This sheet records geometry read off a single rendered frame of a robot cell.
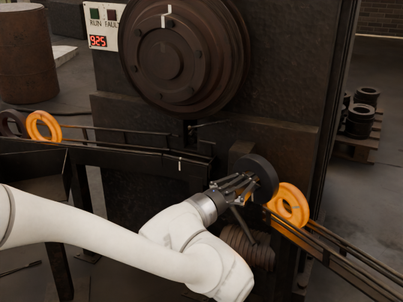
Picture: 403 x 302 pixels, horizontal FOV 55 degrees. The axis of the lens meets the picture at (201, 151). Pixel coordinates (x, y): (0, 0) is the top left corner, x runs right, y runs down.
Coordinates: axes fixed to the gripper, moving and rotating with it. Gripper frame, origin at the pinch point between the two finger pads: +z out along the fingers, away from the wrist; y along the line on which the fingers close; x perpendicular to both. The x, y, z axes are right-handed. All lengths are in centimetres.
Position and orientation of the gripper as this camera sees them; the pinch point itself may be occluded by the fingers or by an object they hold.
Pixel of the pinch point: (255, 174)
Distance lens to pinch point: 116.2
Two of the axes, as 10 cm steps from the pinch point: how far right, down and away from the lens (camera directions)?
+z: 7.1, -3.8, 5.9
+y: 7.0, 3.5, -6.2
